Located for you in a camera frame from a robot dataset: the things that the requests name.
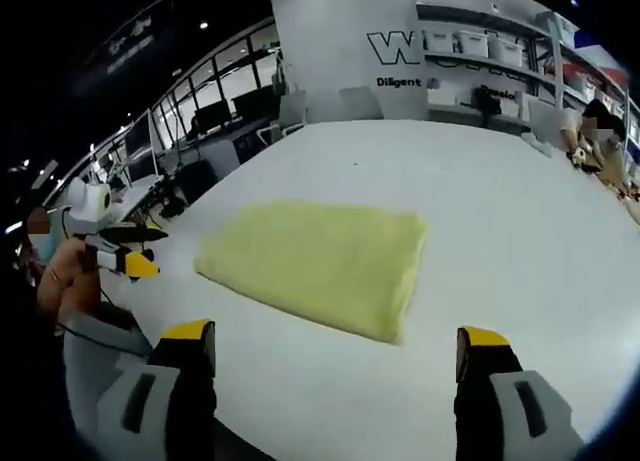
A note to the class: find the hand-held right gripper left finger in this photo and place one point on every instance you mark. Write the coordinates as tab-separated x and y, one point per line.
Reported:
190	396

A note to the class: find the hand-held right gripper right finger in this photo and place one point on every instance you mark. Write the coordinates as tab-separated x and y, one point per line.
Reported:
475	396

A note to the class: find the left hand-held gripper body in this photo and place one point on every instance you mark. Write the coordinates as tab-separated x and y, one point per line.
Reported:
87	198

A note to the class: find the yellow colour-block garment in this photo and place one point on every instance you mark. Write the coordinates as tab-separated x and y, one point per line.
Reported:
320	266

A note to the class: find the person's left hand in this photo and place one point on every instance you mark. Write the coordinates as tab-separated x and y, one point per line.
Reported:
75	266

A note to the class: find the grey mesh office chair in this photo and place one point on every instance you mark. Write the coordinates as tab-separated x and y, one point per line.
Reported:
100	381

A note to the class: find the black computer monitor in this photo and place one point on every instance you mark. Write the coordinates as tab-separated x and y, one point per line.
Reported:
212	115
254	102

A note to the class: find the white office chair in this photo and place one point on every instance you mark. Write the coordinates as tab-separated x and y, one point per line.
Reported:
544	118

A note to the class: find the black device on shelf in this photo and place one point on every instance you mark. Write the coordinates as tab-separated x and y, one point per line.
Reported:
487	102

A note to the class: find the white storage bin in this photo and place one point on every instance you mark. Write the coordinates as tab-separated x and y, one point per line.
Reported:
474	43
442	42
505	49

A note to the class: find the grey metal shelving rack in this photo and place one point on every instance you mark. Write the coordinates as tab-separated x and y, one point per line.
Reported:
540	31

